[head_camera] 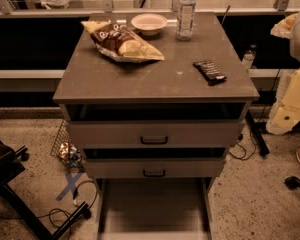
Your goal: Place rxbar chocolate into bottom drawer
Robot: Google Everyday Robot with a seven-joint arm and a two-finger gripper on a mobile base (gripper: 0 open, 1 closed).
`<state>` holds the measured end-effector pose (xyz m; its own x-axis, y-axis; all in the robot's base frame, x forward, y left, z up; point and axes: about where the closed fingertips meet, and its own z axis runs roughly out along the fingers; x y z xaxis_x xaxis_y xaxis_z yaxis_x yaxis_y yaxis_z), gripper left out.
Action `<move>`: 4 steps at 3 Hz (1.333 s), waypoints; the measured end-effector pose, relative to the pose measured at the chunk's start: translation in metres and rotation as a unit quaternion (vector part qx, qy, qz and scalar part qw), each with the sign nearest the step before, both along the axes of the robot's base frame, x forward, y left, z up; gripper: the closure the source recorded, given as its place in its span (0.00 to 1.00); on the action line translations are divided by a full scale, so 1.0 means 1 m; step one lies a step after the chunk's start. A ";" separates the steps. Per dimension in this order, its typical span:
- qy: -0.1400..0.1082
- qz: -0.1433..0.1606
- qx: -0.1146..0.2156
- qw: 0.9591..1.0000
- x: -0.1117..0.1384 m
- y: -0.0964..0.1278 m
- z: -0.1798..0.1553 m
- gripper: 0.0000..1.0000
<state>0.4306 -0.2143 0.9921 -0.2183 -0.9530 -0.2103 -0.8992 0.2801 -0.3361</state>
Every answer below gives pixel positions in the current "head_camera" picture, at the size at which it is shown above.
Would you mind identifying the grey drawer cabinet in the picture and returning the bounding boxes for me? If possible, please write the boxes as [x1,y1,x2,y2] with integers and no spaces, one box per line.
[52,11,260,189]

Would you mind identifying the crumpled foil wrapper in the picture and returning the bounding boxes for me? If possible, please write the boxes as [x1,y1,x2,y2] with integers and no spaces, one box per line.
[58,141,82,168]

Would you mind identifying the black chair base left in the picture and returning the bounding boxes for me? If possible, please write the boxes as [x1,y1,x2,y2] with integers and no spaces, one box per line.
[0,122,92,240]

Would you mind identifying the middle drawer with handle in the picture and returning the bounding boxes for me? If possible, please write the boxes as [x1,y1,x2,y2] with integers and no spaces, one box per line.
[84,148,224,178]

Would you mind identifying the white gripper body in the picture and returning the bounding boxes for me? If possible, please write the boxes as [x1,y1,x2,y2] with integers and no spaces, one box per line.
[280,69,300,115]

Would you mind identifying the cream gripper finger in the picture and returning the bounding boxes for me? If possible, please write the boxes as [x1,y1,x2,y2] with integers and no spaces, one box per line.
[266,102,300,135]
[273,72,291,106]

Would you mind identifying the white paper bowl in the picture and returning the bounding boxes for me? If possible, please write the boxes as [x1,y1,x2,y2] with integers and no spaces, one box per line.
[131,13,167,36]

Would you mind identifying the black stand leg right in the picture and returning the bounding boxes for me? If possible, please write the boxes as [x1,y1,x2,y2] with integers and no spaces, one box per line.
[245,111,270,157]

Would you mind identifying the top drawer with handle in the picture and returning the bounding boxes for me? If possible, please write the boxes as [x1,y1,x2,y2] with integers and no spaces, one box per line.
[62,102,247,149]

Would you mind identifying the drawer with handle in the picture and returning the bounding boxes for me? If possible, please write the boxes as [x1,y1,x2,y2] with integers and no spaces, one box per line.
[84,148,224,178]
[62,102,247,149]

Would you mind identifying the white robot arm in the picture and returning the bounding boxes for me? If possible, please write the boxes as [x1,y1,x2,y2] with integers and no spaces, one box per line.
[266,11,300,135]

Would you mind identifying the black chair leg right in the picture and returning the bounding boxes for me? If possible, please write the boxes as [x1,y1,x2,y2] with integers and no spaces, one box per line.
[284,176,300,189]

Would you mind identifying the small bottle behind cabinet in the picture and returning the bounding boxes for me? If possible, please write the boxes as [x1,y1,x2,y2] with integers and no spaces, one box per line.
[242,44,257,71]

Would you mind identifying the wire mesh basket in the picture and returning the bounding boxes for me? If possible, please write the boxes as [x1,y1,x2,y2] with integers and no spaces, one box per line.
[50,121,71,157]

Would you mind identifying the open bottom drawer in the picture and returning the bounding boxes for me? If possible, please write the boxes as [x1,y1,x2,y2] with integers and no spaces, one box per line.
[97,178,214,240]

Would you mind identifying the black floor cable right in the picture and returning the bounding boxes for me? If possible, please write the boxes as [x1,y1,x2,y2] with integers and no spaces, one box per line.
[228,68,282,161]

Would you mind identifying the black floor cable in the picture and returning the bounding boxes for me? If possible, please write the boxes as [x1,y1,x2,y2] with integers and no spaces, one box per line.
[0,179,99,230]
[228,68,282,161]

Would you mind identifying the clear plastic water bottle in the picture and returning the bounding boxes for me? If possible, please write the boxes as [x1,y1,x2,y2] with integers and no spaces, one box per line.
[176,0,196,40]

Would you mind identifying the brown snack chip bag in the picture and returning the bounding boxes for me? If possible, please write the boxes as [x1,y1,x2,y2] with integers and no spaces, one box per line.
[81,21,165,63]

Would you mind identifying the black floor cable left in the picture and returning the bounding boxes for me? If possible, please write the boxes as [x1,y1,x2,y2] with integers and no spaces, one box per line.
[0,179,99,230]

